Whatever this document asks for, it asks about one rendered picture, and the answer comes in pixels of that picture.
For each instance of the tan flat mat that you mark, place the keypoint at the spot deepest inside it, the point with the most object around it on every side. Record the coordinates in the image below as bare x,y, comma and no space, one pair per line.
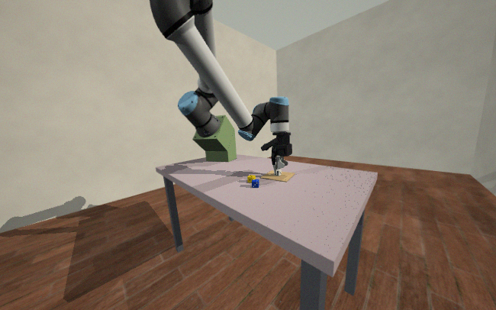
284,177

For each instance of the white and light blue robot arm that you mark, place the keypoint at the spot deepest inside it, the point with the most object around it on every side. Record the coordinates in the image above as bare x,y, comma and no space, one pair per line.
193,32

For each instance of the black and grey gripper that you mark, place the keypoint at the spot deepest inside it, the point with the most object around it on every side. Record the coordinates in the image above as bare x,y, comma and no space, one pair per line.
282,144

